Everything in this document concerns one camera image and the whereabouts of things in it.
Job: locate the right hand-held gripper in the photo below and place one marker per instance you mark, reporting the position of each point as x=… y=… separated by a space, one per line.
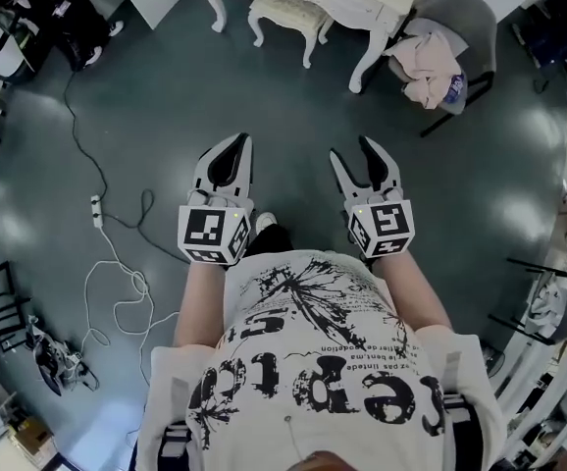
x=386 y=226

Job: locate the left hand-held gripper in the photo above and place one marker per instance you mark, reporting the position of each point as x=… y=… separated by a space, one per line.
x=205 y=228

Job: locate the white cushioned stool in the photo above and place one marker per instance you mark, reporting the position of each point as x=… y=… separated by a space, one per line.
x=288 y=10

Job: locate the person's right forearm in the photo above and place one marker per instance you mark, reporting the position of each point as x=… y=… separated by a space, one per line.
x=411 y=292

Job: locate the person's left forearm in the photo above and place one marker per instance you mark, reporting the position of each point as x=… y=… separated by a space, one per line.
x=200 y=302

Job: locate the person's white shoe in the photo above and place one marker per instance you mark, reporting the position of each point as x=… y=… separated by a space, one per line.
x=265 y=220

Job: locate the person's black trousers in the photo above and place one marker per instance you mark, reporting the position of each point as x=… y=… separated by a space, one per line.
x=271 y=238

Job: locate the blue printed bag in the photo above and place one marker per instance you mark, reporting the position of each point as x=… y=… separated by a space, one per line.
x=455 y=88

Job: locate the pink cloth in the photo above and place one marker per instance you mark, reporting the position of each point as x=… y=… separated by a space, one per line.
x=426 y=62

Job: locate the white power strip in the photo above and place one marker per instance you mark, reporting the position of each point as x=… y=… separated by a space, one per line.
x=97 y=211

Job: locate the grey chair with black legs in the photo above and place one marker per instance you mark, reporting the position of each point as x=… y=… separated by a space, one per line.
x=475 y=22

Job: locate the person's white printed shirt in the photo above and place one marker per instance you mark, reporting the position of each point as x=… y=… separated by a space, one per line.
x=313 y=361

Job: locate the grey chair with clothes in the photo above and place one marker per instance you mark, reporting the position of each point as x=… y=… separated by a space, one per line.
x=563 y=307

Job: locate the black bags pile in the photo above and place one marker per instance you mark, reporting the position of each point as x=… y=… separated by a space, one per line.
x=558 y=27

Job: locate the tangle of black devices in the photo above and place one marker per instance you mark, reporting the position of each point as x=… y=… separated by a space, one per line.
x=60 y=361

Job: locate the cardboard box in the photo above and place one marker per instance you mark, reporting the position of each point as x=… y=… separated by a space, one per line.
x=31 y=434

